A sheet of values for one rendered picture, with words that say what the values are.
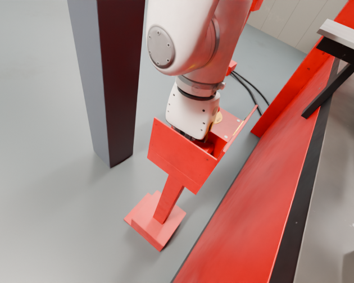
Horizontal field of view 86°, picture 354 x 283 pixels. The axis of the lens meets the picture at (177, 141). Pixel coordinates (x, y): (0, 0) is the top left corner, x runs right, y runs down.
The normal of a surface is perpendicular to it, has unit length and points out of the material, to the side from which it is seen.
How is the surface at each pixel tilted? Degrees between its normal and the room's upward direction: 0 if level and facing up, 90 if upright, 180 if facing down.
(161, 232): 0
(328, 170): 0
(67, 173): 0
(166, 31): 91
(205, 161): 90
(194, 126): 93
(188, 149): 90
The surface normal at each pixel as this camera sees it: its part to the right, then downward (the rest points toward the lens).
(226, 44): 0.67, 0.58
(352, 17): -0.59, 0.52
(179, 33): -0.33, 0.67
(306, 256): 0.22, -0.63
